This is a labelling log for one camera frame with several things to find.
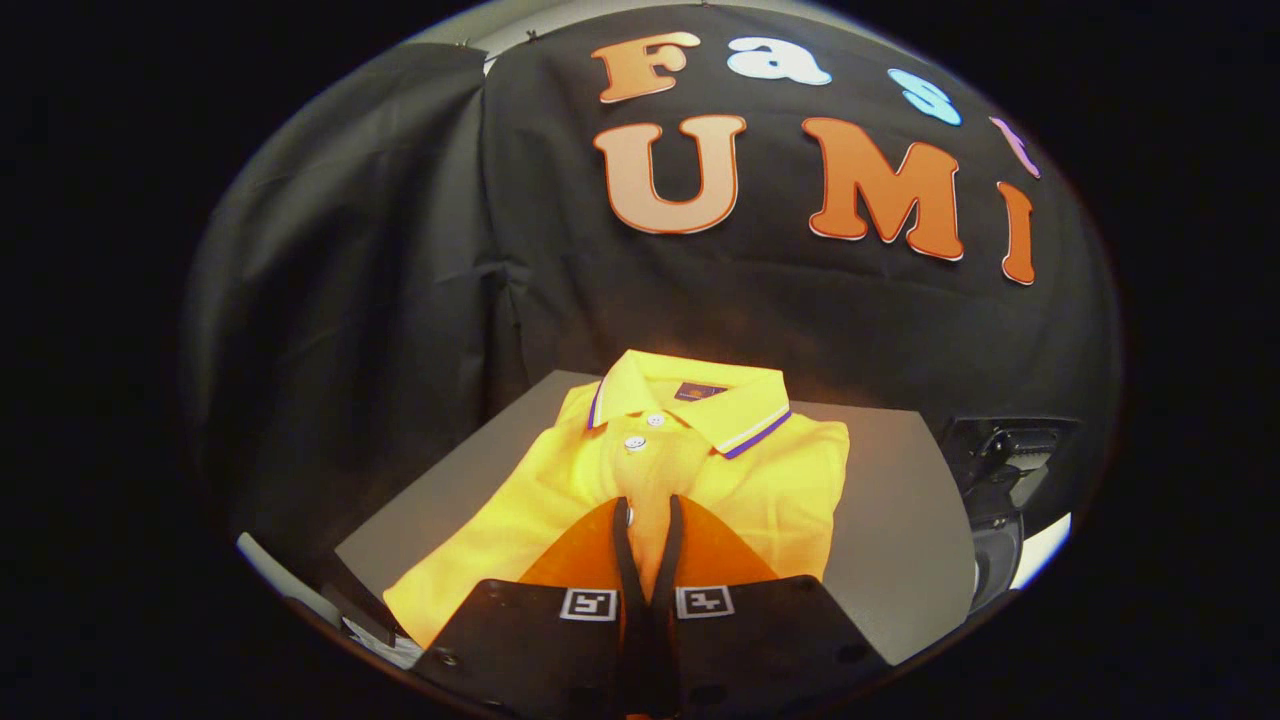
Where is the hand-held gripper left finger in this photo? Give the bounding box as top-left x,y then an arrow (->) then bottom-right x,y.
410,495 -> 651,717

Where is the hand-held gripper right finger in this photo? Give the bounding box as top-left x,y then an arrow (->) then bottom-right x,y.
650,495 -> 893,717

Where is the orange-yellow polo shirt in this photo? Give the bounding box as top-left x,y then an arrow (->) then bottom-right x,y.
383,350 -> 851,649

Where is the dark glass washing machine lid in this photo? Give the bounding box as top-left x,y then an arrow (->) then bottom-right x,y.
945,418 -> 1081,521

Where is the grey cabinet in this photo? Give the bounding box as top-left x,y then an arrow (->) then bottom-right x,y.
330,370 -> 976,671

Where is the white side table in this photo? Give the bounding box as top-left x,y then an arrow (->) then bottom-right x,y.
1010,512 -> 1073,591

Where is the black backdrop cloth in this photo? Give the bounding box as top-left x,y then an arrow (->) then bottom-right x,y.
185,5 -> 1121,561

